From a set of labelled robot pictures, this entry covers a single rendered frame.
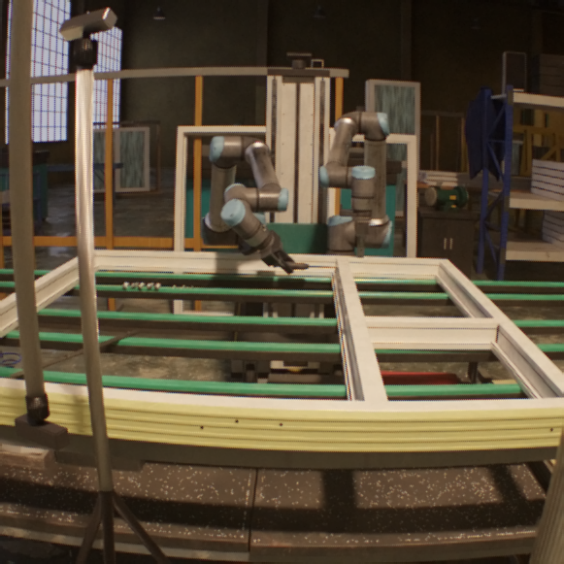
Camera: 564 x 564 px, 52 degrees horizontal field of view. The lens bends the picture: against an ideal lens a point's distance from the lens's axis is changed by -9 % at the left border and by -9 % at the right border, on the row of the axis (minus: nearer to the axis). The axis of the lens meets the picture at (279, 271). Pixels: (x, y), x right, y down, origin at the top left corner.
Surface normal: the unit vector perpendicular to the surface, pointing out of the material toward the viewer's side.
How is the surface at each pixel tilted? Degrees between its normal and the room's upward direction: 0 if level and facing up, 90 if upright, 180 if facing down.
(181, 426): 90
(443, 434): 90
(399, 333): 90
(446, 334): 90
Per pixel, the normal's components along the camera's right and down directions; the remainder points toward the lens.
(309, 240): 0.03, 0.22
